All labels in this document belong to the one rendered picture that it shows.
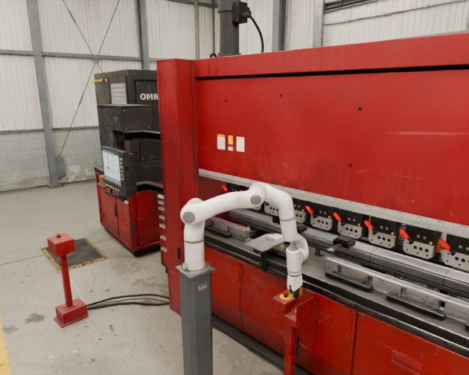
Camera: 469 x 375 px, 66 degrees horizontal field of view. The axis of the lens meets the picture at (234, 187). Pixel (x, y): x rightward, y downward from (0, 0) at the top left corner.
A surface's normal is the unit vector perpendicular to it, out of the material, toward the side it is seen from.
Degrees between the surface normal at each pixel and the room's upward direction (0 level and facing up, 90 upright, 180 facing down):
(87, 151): 90
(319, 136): 90
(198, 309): 90
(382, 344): 90
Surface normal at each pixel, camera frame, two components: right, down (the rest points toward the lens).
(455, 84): -0.69, 0.18
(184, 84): 0.72, 0.18
